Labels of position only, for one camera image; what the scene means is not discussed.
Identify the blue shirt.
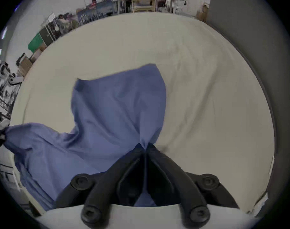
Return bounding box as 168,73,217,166
4,63,167,211

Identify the row of tables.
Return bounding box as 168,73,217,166
76,0,123,26

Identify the green board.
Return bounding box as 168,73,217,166
28,32,44,53

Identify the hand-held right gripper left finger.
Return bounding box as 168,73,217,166
53,143,145,228

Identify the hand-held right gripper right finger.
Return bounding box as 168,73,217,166
145,143,240,227

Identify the bed with beige sheet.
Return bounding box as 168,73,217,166
9,11,275,218

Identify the brown carton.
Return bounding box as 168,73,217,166
17,56,34,77

